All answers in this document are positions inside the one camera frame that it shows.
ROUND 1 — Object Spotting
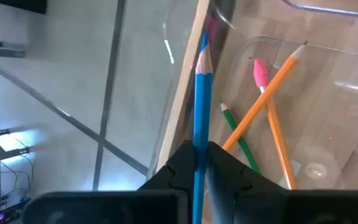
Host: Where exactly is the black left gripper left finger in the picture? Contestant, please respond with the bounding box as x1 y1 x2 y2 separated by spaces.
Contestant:
140 140 196 224

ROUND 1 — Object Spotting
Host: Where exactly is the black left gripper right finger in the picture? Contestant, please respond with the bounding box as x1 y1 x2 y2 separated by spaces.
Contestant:
206 141 287 224

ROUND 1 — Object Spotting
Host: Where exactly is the green pencil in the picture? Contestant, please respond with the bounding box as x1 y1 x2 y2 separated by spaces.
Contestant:
219 101 262 175

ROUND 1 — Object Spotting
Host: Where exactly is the blue pencil pink eraser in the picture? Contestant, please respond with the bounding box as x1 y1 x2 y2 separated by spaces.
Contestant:
192 30 214 224

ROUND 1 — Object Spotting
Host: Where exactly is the orange pencil pink eraser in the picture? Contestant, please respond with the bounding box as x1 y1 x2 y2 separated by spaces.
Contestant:
222 40 309 152
252 58 298 190

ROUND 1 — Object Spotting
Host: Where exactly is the grey metal stand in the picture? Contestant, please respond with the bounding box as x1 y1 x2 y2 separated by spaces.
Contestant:
0 128 31 166

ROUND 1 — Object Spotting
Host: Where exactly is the black device blue light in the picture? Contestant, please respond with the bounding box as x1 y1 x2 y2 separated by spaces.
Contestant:
0 196 32 224

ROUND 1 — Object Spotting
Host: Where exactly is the black flat object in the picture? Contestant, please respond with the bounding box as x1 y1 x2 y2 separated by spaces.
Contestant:
0 0 48 16

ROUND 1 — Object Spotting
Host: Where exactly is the grey cart frame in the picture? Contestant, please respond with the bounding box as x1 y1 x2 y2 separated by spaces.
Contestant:
0 0 27 59

